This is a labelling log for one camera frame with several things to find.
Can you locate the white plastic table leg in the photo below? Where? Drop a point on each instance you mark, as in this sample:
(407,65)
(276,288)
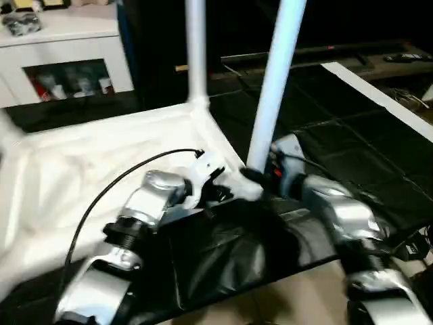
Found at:
(197,54)
(8,128)
(274,81)

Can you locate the white plastic table top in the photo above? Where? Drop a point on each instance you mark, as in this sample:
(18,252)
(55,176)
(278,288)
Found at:
(67,169)

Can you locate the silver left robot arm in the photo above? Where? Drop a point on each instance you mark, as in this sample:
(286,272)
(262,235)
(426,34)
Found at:
(152,200)

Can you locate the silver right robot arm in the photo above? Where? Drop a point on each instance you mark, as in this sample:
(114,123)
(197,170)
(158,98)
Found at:
(345,217)

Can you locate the small tan box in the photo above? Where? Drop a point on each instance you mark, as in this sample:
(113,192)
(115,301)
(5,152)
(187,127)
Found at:
(182,68)

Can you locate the white flat strip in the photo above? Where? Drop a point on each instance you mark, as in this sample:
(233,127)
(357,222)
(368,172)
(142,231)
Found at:
(379,98)

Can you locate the small white cup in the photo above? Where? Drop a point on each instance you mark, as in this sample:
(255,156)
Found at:
(105,86)

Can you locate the white glass-door cabinet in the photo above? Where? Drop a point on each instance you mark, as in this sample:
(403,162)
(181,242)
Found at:
(67,40)

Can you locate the grey crumpled object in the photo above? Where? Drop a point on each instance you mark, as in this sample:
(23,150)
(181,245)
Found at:
(21,24)

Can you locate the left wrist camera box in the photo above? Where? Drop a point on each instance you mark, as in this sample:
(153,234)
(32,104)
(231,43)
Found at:
(206,169)

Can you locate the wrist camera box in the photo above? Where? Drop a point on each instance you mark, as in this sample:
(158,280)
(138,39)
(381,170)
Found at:
(206,169)
(287,152)

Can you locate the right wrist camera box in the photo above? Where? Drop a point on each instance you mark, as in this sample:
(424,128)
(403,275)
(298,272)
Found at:
(287,152)

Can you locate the dark long rail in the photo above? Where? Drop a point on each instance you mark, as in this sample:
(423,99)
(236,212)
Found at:
(325,54)

